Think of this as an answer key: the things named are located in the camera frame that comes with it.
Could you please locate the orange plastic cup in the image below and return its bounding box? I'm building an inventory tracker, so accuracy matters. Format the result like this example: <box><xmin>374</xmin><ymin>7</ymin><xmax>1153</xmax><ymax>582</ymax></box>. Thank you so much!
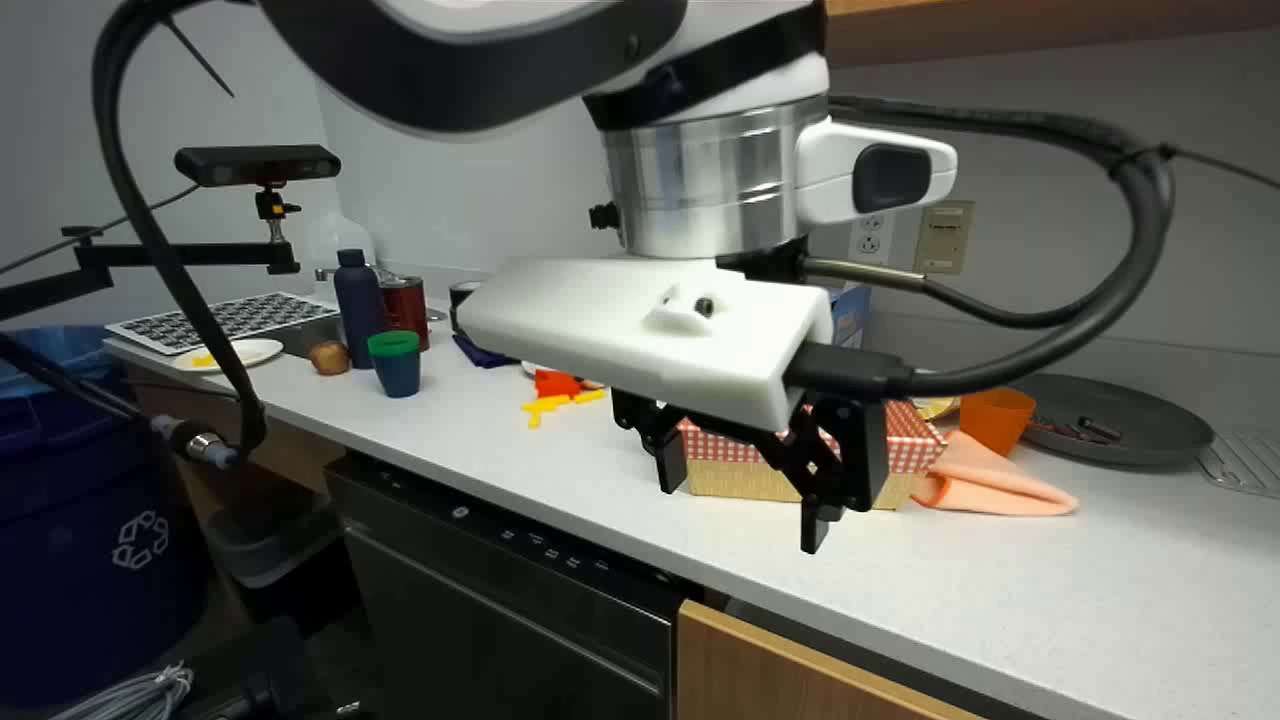
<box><xmin>956</xmin><ymin>384</ymin><xmax>1038</xmax><ymax>460</ymax></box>

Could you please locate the wooden wall cabinet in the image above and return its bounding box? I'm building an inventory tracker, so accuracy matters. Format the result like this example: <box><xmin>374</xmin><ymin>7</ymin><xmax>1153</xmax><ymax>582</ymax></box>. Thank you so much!
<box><xmin>820</xmin><ymin>0</ymin><xmax>1280</xmax><ymax>71</ymax></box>

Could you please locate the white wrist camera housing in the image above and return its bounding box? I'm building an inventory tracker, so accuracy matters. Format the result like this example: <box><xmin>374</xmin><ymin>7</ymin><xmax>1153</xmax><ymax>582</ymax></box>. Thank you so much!
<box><xmin>451</xmin><ymin>257</ymin><xmax>834</xmax><ymax>439</ymax></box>

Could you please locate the crumpled white plastic bag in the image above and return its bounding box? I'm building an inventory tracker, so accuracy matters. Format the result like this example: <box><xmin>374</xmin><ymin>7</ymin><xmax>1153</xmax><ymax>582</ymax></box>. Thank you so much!
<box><xmin>53</xmin><ymin>662</ymin><xmax>201</xmax><ymax>720</ymax></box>

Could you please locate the dark grey round plate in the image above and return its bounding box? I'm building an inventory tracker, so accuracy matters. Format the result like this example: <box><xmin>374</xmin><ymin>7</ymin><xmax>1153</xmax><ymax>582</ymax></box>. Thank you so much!
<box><xmin>1004</xmin><ymin>368</ymin><xmax>1220</xmax><ymax>475</ymax></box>

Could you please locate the small white plate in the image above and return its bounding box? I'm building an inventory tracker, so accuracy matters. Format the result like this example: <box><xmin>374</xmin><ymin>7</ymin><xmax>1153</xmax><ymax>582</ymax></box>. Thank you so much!
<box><xmin>170</xmin><ymin>334</ymin><xmax>286</xmax><ymax>382</ymax></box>

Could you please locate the dark red can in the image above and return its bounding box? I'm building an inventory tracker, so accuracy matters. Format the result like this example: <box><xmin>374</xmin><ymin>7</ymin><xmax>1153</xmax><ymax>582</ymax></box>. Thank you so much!
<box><xmin>379</xmin><ymin>272</ymin><xmax>431</xmax><ymax>352</ymax></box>

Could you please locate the black stereo camera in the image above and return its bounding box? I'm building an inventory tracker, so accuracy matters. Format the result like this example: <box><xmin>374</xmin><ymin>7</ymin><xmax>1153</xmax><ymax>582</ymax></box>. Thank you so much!
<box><xmin>170</xmin><ymin>142</ymin><xmax>342</xmax><ymax>193</ymax></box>

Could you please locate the white grid rack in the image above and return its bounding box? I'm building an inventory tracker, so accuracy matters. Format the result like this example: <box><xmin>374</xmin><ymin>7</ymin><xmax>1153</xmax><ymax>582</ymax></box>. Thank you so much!
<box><xmin>99</xmin><ymin>289</ymin><xmax>342</xmax><ymax>360</ymax></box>

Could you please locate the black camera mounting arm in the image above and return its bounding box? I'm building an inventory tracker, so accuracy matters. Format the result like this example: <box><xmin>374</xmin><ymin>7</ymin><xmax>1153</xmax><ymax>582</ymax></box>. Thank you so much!
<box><xmin>0</xmin><ymin>184</ymin><xmax>307</xmax><ymax>325</ymax></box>

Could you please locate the beige wall switch plate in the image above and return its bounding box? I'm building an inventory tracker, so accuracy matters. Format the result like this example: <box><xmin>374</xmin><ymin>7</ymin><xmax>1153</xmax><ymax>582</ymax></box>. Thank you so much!
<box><xmin>913</xmin><ymin>198</ymin><xmax>980</xmax><ymax>279</ymax></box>

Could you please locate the brown toy ball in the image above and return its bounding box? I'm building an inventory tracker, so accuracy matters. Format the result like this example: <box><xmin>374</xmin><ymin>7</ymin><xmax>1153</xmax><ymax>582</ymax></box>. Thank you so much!
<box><xmin>305</xmin><ymin>336</ymin><xmax>356</xmax><ymax>382</ymax></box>

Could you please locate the black cable strapped to arm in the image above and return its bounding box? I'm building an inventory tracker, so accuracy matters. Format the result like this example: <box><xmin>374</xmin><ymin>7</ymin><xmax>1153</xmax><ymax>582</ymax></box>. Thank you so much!
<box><xmin>794</xmin><ymin>93</ymin><xmax>1178</xmax><ymax>401</ymax></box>

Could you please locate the green cup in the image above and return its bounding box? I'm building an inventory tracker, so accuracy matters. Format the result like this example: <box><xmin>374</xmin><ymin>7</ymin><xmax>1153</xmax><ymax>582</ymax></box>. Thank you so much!
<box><xmin>365</xmin><ymin>327</ymin><xmax>426</xmax><ymax>401</ymax></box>

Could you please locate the dark grey waste bin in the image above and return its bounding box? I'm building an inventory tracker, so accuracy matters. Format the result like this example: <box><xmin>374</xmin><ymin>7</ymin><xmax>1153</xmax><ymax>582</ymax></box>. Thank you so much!
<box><xmin>194</xmin><ymin>474</ymin><xmax>359</xmax><ymax>636</ymax></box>

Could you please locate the orange checkered paper basket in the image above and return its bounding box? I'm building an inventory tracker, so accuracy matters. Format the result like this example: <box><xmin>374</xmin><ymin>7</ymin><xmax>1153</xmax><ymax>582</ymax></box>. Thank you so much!
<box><xmin>673</xmin><ymin>396</ymin><xmax>952</xmax><ymax>516</ymax></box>

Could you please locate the metal sink grid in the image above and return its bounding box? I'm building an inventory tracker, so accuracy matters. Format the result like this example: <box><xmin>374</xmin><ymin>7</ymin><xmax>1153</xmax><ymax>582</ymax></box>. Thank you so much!
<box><xmin>1190</xmin><ymin>426</ymin><xmax>1280</xmax><ymax>503</ymax></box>

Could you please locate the red toy fries holder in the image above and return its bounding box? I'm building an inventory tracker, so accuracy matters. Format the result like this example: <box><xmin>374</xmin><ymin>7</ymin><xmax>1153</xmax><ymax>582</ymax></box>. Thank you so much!
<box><xmin>531</xmin><ymin>368</ymin><xmax>590</xmax><ymax>406</ymax></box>

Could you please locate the peach cloth napkin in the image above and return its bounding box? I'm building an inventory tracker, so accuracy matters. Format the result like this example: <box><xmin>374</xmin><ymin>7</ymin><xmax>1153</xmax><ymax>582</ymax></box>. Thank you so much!
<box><xmin>906</xmin><ymin>430</ymin><xmax>1083</xmax><ymax>519</ymax></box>

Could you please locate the navy blue cloth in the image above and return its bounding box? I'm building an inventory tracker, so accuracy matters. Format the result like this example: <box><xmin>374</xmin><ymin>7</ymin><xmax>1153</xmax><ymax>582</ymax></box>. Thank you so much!
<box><xmin>451</xmin><ymin>327</ymin><xmax>525</xmax><ymax>373</ymax></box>

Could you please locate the dark blue bottle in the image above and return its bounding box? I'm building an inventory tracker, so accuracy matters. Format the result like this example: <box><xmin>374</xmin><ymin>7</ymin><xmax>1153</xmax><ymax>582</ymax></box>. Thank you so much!
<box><xmin>331</xmin><ymin>246</ymin><xmax>393</xmax><ymax>373</ymax></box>

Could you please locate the white plate with yellow food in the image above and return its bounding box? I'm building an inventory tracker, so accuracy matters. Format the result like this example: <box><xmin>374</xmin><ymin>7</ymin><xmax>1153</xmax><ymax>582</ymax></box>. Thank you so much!
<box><xmin>906</xmin><ymin>394</ymin><xmax>968</xmax><ymax>426</ymax></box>

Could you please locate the blue recycling bin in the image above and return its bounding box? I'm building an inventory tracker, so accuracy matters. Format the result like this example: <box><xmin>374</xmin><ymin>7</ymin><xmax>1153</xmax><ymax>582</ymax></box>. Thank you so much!
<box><xmin>0</xmin><ymin>319</ymin><xmax>214</xmax><ymax>713</ymax></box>

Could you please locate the white drawer with wooden face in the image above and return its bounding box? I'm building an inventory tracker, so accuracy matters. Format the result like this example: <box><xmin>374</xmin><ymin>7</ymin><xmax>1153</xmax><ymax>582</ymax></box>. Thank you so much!
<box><xmin>673</xmin><ymin>598</ymin><xmax>994</xmax><ymax>720</ymax></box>

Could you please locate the thick black cable with connector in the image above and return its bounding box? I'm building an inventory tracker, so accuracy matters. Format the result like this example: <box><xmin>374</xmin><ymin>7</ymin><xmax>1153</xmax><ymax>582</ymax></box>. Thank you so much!
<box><xmin>86</xmin><ymin>0</ymin><xmax>272</xmax><ymax>475</ymax></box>

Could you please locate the black tape roll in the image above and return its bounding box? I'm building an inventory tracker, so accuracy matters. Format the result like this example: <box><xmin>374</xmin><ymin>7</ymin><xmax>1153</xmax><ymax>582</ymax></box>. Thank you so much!
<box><xmin>444</xmin><ymin>279</ymin><xmax>488</xmax><ymax>336</ymax></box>

